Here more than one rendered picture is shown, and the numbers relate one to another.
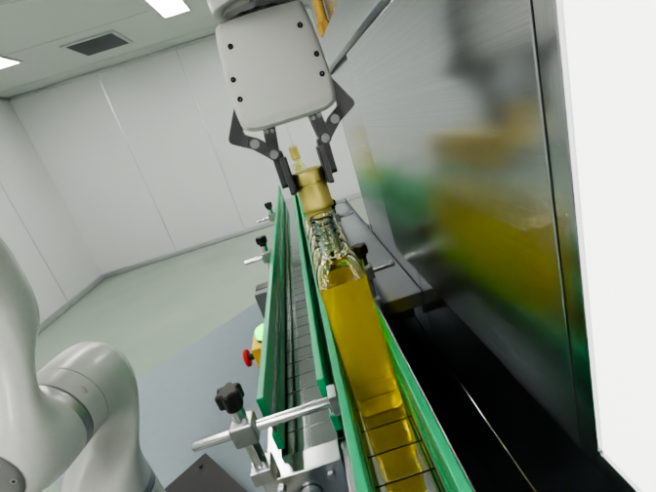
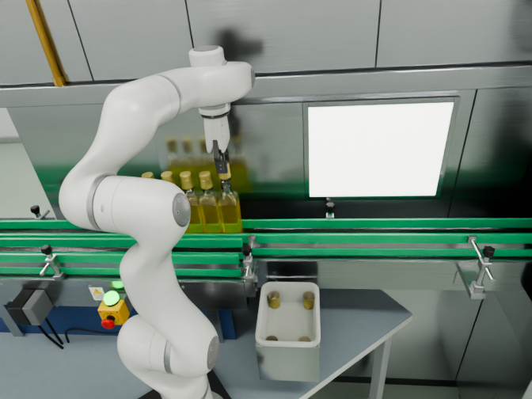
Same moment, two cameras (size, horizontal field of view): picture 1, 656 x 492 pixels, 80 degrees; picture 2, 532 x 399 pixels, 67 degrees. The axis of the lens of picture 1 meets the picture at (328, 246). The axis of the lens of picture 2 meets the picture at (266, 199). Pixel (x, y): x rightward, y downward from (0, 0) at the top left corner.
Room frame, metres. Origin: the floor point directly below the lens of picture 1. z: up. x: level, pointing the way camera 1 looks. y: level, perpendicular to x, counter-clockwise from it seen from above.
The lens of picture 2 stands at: (0.16, 0.98, 1.91)
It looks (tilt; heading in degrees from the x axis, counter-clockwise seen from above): 34 degrees down; 279
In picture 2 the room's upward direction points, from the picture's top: 5 degrees counter-clockwise
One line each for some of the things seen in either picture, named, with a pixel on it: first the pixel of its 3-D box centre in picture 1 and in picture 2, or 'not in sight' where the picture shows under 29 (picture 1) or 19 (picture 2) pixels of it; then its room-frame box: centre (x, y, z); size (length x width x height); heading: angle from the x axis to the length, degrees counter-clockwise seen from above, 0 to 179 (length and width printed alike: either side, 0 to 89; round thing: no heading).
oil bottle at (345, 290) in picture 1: (356, 331); (231, 221); (0.42, 0.00, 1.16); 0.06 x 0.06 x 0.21; 1
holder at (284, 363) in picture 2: not in sight; (290, 323); (0.24, 0.19, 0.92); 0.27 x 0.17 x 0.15; 91
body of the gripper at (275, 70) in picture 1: (273, 64); (217, 128); (0.42, 0.00, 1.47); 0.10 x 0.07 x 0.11; 91
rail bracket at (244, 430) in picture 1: (267, 428); (248, 258); (0.35, 0.12, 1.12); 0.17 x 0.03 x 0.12; 91
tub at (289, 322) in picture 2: not in sight; (289, 320); (0.24, 0.22, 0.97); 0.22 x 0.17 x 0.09; 91
